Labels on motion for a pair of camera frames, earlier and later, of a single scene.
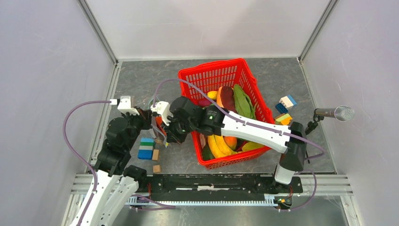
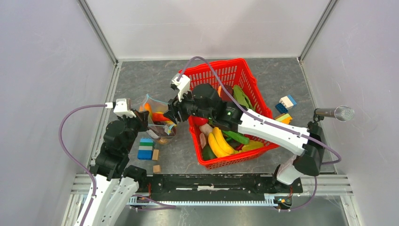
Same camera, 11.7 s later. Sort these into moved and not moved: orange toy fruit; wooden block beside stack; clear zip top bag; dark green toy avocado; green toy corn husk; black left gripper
Moved: orange toy fruit; clear zip top bag
Not moved: dark green toy avocado; wooden block beside stack; green toy corn husk; black left gripper
